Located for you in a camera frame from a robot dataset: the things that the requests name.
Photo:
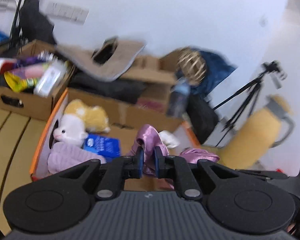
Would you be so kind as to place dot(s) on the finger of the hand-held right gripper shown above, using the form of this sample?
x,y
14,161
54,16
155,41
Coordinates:
x,y
265,174

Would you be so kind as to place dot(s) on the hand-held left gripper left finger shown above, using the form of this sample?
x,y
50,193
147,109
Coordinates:
x,y
140,162

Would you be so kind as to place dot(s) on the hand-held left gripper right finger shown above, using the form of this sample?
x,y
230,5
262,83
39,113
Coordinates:
x,y
158,162

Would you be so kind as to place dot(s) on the purple satin cloth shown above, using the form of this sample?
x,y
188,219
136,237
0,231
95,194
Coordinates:
x,y
150,137

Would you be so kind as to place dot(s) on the red cardboard box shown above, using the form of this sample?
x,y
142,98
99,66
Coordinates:
x,y
120,132

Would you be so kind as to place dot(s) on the blue tissue pack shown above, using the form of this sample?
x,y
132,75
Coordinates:
x,y
102,145

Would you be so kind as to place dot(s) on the purple fluffy towel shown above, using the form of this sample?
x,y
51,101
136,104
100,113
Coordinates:
x,y
65,155

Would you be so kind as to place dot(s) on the white and yellow plush toy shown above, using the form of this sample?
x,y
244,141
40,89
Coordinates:
x,y
70,127

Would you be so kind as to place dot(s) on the small white cloth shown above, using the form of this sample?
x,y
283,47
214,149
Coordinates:
x,y
168,138

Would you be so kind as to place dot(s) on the yellow thermos jug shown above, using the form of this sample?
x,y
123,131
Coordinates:
x,y
255,135

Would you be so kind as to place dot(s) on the black duffel bag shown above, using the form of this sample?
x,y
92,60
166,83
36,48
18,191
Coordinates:
x,y
200,117

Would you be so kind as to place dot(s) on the blue plastic bottle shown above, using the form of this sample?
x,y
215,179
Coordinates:
x,y
177,100

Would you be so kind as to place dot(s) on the black cloth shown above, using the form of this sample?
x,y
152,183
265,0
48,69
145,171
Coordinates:
x,y
107,87

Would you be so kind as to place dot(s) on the black tripod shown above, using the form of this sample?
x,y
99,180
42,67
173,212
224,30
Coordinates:
x,y
242,90

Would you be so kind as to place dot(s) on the large brown cardboard box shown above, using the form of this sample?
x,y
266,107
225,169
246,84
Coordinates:
x,y
152,72

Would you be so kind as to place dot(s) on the rattan ball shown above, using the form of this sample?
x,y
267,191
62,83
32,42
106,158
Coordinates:
x,y
192,65

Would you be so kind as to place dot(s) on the flat cardboard piece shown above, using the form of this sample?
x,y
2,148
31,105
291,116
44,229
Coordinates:
x,y
125,55

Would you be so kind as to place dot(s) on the dark blue jacket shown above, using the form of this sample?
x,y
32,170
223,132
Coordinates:
x,y
217,67

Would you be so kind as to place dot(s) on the small brown cardboard box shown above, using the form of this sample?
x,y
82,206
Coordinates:
x,y
35,105

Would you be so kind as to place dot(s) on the small white box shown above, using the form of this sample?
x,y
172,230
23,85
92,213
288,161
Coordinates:
x,y
48,78

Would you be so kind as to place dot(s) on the folding slatted table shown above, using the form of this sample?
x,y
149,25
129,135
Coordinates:
x,y
10,135

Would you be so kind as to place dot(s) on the yellow packet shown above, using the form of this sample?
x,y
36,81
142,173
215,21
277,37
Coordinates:
x,y
17,82

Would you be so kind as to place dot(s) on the red and white bottle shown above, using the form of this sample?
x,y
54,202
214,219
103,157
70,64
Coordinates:
x,y
2,65

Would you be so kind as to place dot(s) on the black video camera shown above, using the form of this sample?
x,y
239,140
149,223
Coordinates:
x,y
275,70

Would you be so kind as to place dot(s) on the white wall outlet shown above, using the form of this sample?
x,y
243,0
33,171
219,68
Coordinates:
x,y
67,12

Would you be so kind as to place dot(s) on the white metal frame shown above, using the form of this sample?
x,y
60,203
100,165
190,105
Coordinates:
x,y
5,1

